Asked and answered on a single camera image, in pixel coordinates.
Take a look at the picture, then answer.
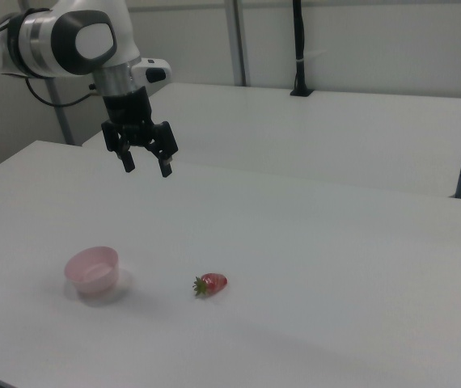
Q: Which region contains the grey aluminium wall post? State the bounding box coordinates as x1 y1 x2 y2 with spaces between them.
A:
225 0 252 87
45 76 74 146

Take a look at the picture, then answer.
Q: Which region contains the red strawberry with green leaves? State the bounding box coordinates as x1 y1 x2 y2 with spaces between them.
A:
192 272 229 298

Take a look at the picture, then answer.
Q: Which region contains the white cable tie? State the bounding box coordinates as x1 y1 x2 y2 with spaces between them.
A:
296 49 325 65

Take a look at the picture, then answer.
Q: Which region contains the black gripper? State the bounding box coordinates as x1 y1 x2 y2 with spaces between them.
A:
100 88 180 179

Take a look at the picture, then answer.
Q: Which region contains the pink plastic bowl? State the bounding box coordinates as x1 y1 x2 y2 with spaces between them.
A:
63 246 121 297

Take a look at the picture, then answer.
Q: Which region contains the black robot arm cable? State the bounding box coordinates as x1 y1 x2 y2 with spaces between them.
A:
25 76 96 108

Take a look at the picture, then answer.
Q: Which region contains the black pole with clamp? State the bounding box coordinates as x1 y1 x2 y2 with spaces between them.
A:
290 0 315 98

